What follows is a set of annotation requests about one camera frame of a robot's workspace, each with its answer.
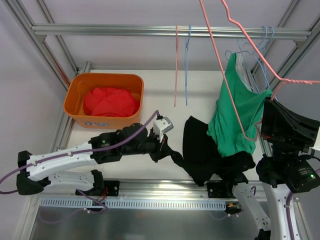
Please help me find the blue empty wire hanger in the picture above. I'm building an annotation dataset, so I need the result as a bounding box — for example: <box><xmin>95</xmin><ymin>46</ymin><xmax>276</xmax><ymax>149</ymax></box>
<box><xmin>254</xmin><ymin>25</ymin><xmax>276</xmax><ymax>91</ymax></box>

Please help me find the pink wire hanger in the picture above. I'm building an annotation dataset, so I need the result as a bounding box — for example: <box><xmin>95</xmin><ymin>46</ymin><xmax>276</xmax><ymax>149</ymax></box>
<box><xmin>174</xmin><ymin>25</ymin><xmax>179</xmax><ymax>107</ymax></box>

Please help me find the black tank top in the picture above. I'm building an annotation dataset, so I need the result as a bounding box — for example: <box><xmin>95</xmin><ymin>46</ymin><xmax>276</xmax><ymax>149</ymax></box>
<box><xmin>172</xmin><ymin>116</ymin><xmax>256</xmax><ymax>187</ymax></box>

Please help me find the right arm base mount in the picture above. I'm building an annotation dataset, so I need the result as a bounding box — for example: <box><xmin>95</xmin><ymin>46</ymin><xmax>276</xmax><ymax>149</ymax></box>
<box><xmin>206</xmin><ymin>181</ymin><xmax>236</xmax><ymax>199</ymax></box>

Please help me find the green tank top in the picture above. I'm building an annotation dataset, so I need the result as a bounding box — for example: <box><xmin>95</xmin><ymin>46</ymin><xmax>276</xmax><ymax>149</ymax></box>
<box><xmin>207</xmin><ymin>53</ymin><xmax>272</xmax><ymax>157</ymax></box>

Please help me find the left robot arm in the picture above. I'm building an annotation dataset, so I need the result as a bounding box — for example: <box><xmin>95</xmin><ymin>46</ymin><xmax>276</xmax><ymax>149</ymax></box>
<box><xmin>16</xmin><ymin>123</ymin><xmax>181</xmax><ymax>196</ymax></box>

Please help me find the aluminium hanging rail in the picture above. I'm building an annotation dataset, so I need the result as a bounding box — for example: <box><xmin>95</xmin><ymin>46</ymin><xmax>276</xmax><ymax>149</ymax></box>
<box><xmin>31</xmin><ymin>23</ymin><xmax>312</xmax><ymax>41</ymax></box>

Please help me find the pink hanger with black top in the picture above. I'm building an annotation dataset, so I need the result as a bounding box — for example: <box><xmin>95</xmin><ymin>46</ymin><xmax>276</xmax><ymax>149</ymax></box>
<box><xmin>199</xmin><ymin>0</ymin><xmax>320</xmax><ymax>142</ymax></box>

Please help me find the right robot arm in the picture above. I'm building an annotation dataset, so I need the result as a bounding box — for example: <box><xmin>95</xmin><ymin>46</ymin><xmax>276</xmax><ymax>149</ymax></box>
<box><xmin>223</xmin><ymin>97</ymin><xmax>320</xmax><ymax>240</ymax></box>

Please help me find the red tank top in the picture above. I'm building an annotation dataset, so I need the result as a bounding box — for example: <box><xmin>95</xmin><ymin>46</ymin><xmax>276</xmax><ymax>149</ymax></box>
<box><xmin>83</xmin><ymin>87</ymin><xmax>140</xmax><ymax>118</ymax></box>

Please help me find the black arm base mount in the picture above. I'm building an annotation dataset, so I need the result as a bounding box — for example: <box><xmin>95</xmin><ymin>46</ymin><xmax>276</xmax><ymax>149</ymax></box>
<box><xmin>82</xmin><ymin>180</ymin><xmax>120</xmax><ymax>197</ymax></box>

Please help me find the white slotted cable duct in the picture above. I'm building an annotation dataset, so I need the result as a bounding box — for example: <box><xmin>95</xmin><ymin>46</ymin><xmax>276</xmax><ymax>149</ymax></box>
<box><xmin>40</xmin><ymin>197</ymin><xmax>227</xmax><ymax>211</ymax></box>

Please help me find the blue hanger with green top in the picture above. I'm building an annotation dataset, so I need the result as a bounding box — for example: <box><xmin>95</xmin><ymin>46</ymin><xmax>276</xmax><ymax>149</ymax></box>
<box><xmin>224</xmin><ymin>26</ymin><xmax>272</xmax><ymax>95</ymax></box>

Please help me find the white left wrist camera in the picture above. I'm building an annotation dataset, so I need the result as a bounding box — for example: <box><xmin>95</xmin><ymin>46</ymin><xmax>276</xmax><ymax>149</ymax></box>
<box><xmin>153</xmin><ymin>116</ymin><xmax>174</xmax><ymax>142</ymax></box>

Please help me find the blue wire hanger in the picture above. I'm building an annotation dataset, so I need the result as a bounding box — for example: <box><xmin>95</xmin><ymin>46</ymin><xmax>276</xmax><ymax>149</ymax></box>
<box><xmin>184</xmin><ymin>25</ymin><xmax>191</xmax><ymax>106</ymax></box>
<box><xmin>254</xmin><ymin>25</ymin><xmax>276</xmax><ymax>91</ymax></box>

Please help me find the orange plastic bin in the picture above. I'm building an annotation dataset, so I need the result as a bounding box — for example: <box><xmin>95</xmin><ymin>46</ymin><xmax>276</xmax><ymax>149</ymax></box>
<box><xmin>63</xmin><ymin>73</ymin><xmax>144</xmax><ymax>129</ymax></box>

